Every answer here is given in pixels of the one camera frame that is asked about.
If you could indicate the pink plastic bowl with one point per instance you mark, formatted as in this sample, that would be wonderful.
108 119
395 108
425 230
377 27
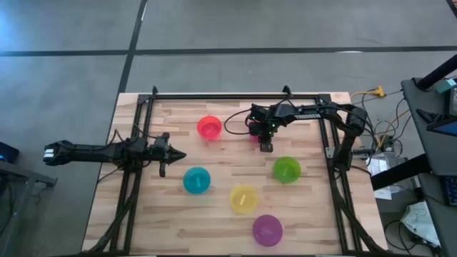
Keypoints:
254 137

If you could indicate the green plastic bowl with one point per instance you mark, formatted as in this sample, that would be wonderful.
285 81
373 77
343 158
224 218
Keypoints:
286 170

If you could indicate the white paper sheets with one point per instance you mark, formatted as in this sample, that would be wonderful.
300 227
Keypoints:
379 167

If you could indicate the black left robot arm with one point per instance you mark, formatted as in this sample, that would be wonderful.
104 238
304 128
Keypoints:
89 151

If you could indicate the black device with blue light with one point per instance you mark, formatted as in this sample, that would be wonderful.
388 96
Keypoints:
7 152

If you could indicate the small teal box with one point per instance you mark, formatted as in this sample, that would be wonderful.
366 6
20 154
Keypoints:
450 85

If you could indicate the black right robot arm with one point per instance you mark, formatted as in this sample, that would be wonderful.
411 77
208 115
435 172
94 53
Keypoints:
307 115

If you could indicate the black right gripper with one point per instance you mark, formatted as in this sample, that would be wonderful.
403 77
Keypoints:
266 119

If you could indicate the grey desk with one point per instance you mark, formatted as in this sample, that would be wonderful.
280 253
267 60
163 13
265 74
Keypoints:
437 150

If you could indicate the red plastic bowl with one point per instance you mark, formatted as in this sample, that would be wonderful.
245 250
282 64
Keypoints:
209 127

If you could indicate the black desk beam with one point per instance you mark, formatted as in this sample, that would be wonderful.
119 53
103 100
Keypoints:
400 172

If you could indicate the black keyboard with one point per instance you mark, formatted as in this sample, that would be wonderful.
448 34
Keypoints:
451 191

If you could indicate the yellow plastic bowl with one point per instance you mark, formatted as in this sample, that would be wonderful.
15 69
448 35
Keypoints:
243 198

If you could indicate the black pole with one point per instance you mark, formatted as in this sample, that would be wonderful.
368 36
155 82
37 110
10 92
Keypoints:
437 73

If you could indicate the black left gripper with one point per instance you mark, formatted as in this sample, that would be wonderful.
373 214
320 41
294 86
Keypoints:
163 153

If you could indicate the tablet with blue screen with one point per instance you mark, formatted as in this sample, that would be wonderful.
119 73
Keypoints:
444 127

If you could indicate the white plastic bag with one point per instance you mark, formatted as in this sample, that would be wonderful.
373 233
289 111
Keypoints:
421 221

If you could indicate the black aluminium table frame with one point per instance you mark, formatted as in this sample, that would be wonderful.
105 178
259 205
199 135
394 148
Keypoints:
232 96

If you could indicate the teal plastic bowl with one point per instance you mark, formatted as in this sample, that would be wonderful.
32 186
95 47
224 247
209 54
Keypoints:
196 180

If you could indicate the purple plastic bowl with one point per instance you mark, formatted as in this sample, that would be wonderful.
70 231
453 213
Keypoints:
267 230

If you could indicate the grey side table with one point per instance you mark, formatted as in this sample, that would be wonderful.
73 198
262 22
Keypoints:
21 175

